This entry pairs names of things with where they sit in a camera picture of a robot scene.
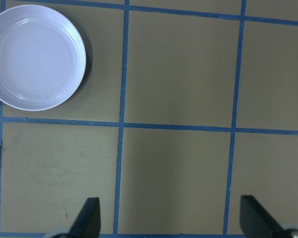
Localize lavender round plate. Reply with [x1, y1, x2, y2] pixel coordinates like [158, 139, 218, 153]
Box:
[0, 4, 87, 112]

